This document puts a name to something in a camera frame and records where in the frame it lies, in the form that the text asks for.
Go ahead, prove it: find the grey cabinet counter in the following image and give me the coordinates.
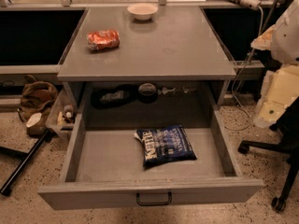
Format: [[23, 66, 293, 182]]
[[58, 7, 235, 104]]

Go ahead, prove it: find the grey open top drawer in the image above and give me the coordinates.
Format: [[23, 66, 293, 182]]
[[37, 100, 264, 211]]

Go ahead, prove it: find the white hanging cable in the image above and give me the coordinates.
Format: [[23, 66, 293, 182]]
[[224, 6, 265, 132]]

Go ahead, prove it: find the roll of dark tape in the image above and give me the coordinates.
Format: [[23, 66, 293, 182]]
[[137, 83, 158, 104]]

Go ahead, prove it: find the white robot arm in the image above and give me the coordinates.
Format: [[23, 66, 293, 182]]
[[250, 0, 299, 128]]

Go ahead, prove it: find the white ceramic bowl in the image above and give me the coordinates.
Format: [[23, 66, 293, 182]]
[[127, 3, 158, 21]]

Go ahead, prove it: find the black office chair base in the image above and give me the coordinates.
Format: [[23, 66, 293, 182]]
[[237, 96, 299, 213]]

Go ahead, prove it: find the orange red chip bag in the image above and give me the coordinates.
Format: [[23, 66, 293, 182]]
[[86, 30, 120, 51]]

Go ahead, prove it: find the black drawer handle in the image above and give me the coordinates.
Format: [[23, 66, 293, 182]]
[[135, 192, 172, 206]]

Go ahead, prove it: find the blue Kettle chip bag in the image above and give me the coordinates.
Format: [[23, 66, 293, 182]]
[[134, 125, 197, 168]]

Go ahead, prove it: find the black object under counter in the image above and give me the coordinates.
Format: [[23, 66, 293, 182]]
[[91, 85, 137, 109]]

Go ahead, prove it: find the clear plastic storage bin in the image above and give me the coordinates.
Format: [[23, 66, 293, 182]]
[[46, 90, 75, 142]]

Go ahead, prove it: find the brown cloth bag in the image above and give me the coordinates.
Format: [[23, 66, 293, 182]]
[[18, 75, 59, 121]]

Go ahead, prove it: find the black metal stand leg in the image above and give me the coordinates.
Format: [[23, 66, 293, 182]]
[[0, 129, 52, 196]]

